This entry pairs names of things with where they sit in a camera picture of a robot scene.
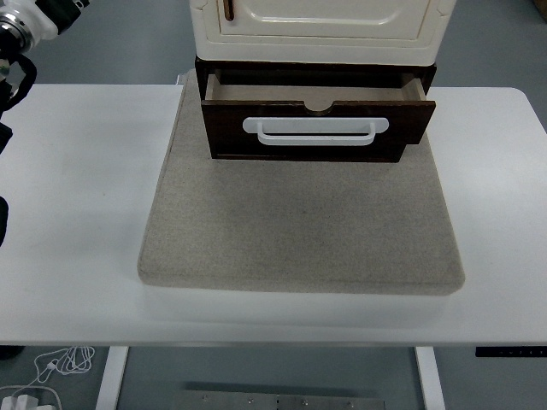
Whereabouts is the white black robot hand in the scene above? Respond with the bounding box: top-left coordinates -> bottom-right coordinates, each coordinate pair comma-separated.
0,0 -> 91,43

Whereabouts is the white drawer handle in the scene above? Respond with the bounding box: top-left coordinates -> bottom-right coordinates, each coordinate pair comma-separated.
241,116 -> 391,148

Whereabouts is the dark wooden drawer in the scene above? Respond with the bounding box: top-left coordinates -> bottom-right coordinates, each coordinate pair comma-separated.
200,70 -> 437,149

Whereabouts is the dark wooden drawer housing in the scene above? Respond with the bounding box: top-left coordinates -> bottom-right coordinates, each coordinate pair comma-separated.
195,56 -> 439,164

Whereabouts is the beige grey table mat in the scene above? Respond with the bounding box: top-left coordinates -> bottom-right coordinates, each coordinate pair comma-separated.
137,74 -> 467,296

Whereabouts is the white table leg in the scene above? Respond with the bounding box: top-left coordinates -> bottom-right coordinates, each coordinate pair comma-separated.
94,345 -> 130,410
414,346 -> 446,410

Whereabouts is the white power adapter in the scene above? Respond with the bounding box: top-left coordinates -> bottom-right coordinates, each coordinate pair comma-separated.
0,386 -> 61,410

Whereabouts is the grey metal plate with screws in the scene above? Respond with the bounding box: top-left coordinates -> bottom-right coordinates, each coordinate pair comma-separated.
170,389 -> 388,410

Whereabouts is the black table control panel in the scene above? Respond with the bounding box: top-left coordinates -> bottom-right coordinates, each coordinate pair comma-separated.
475,346 -> 547,359

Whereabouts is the white cable on floor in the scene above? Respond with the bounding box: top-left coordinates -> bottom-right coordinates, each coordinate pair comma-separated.
0,345 -> 96,396

